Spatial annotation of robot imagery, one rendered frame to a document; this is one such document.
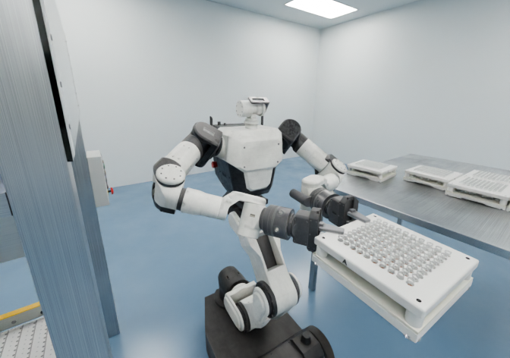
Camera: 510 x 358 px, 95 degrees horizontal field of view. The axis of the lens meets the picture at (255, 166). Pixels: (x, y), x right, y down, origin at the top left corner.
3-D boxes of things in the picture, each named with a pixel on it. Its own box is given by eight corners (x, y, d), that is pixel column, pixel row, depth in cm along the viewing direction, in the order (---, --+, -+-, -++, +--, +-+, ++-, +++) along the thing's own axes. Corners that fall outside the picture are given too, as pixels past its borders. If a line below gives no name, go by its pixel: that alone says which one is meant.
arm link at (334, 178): (318, 202, 97) (335, 189, 112) (335, 186, 91) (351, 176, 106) (301, 182, 101) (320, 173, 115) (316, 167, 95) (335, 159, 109)
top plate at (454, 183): (461, 178, 146) (461, 175, 145) (518, 190, 127) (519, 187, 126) (446, 186, 132) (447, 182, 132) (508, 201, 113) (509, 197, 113)
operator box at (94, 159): (107, 194, 134) (99, 149, 127) (110, 205, 121) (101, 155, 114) (94, 196, 131) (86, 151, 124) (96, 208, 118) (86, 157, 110)
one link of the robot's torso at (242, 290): (223, 309, 133) (222, 290, 129) (253, 293, 143) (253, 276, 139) (240, 339, 116) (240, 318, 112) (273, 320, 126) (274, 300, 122)
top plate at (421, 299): (477, 268, 51) (480, 259, 50) (421, 321, 38) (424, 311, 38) (372, 218, 71) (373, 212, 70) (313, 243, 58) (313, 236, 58)
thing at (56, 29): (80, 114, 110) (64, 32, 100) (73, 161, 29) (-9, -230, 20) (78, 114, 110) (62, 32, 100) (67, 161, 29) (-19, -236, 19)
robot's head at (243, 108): (235, 121, 98) (235, 100, 96) (256, 120, 103) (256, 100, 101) (243, 123, 93) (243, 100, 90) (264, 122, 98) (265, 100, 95)
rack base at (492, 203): (459, 186, 147) (460, 182, 147) (515, 199, 128) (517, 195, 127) (444, 194, 134) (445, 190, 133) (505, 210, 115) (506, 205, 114)
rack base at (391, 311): (470, 286, 52) (473, 277, 51) (415, 343, 40) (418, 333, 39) (369, 233, 72) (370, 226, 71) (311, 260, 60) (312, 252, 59)
